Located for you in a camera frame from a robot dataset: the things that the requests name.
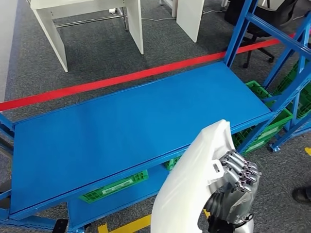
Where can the white power strip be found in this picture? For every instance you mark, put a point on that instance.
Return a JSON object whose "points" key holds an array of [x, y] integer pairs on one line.
{"points": [[112, 10]]}

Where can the black office chair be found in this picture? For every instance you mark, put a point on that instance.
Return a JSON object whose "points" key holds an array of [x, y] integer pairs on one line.
{"points": [[274, 13]]}

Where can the white plastic fender part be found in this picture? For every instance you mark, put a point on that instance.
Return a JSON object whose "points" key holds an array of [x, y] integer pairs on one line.
{"points": [[184, 186]]}

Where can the green plastic crate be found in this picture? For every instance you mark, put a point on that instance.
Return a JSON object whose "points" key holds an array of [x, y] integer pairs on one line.
{"points": [[305, 103], [172, 163], [138, 177], [274, 127]]}

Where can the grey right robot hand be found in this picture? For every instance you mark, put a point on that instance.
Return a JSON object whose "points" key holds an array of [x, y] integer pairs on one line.
{"points": [[243, 199]]}

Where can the red floor tape line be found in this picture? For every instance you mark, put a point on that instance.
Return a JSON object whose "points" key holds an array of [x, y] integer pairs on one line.
{"points": [[121, 79]]}

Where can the white desk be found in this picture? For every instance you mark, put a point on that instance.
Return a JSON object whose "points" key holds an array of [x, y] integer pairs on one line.
{"points": [[189, 19], [136, 25]]}

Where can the blue metal shelf rack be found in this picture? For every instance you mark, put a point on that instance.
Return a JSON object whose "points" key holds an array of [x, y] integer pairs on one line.
{"points": [[121, 128], [275, 147]]}

